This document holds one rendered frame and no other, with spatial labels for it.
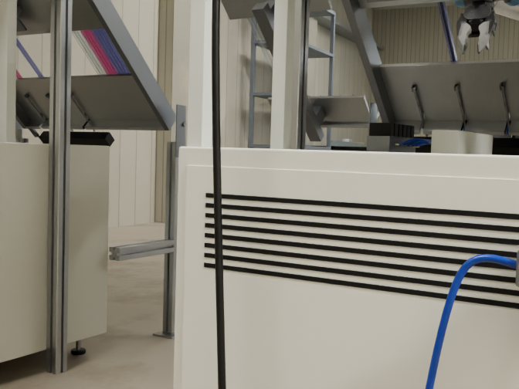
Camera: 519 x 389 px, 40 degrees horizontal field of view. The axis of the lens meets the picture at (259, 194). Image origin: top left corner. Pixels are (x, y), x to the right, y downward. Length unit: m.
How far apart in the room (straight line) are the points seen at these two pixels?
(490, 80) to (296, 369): 0.99
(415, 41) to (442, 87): 9.96
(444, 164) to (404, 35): 10.94
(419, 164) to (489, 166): 0.09
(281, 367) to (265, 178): 0.29
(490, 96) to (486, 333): 0.99
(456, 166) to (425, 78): 0.92
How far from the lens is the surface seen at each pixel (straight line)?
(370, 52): 1.83
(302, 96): 1.55
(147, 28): 5.99
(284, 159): 1.07
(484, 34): 1.99
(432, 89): 1.89
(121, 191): 5.67
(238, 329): 1.13
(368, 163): 1.01
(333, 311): 1.05
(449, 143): 1.33
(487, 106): 1.90
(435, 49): 11.75
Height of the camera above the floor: 0.61
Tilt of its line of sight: 3 degrees down
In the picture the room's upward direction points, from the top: 2 degrees clockwise
